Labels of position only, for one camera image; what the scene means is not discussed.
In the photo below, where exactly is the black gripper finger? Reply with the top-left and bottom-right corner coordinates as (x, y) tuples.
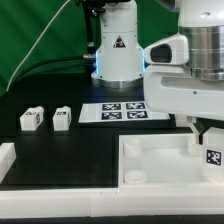
(188, 121), (204, 144)

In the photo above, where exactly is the white square tabletop part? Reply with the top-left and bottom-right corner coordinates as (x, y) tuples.
(119, 133), (224, 187)

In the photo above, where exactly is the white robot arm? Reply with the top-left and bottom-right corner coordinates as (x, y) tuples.
(91, 0), (224, 121)

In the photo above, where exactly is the white U-shaped obstacle fixture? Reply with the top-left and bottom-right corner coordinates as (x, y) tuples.
(0, 142), (224, 220)

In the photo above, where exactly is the white marker sheet with tags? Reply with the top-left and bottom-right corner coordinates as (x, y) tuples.
(79, 101), (170, 123)

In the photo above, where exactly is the black cable bundle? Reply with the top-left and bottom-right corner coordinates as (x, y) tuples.
(16, 55), (98, 81)

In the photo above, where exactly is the black camera stand pole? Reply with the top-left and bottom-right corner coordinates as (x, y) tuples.
(75, 0), (105, 54)

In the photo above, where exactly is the white cable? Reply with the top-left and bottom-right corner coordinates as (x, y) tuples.
(5, 0), (72, 93)

